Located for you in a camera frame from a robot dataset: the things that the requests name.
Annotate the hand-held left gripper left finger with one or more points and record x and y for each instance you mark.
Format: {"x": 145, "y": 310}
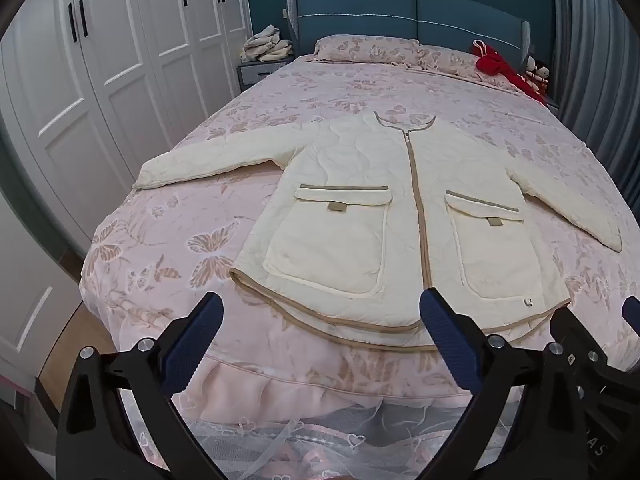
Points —
{"x": 197, "y": 332}

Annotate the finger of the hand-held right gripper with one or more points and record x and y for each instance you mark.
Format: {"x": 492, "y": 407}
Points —
{"x": 575, "y": 332}
{"x": 632, "y": 312}

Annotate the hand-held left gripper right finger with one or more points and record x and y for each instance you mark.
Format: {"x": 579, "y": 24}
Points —
{"x": 447, "y": 335}

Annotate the cream quilted jacket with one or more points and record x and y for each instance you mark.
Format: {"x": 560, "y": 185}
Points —
{"x": 380, "y": 210}

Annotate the pile of beige clothes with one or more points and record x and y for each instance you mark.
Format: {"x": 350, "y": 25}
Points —
{"x": 265, "y": 45}

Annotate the bed with pink butterfly bedspread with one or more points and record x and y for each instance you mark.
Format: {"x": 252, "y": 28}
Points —
{"x": 250, "y": 220}

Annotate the white lace bed skirt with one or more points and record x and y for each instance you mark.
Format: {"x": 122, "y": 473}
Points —
{"x": 310, "y": 440}

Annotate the plush toys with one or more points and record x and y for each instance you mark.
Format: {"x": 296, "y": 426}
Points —
{"x": 536, "y": 74}

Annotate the white wardrobe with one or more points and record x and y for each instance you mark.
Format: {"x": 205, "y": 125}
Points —
{"x": 110, "y": 85}

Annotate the grey nightstand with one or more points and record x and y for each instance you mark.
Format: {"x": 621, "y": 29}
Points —
{"x": 257, "y": 72}

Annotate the pink floral pillow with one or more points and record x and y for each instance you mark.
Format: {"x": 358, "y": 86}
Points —
{"x": 367, "y": 50}
{"x": 450, "y": 62}

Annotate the red garment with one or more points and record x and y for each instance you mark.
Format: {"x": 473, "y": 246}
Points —
{"x": 495, "y": 65}

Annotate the blue padded headboard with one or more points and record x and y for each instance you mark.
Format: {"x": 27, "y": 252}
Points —
{"x": 400, "y": 15}

